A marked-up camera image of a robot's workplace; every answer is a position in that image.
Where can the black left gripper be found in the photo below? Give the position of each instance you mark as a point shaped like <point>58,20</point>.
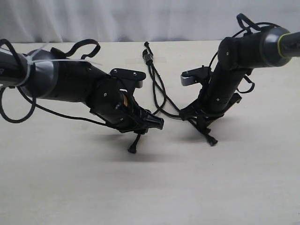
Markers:
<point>114,106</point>

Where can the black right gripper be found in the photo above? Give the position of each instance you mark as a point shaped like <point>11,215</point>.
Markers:
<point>211,103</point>

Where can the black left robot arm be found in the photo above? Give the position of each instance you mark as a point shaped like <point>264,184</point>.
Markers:
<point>49,75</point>

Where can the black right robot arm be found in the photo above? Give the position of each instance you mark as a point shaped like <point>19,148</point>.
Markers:
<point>237,58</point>

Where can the white zip tie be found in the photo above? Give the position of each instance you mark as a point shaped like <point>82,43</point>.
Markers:
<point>16,68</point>

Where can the white backdrop curtain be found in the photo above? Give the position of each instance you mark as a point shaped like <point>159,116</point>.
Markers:
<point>30,21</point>

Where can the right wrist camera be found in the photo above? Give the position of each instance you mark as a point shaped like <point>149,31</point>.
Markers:
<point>197,75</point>

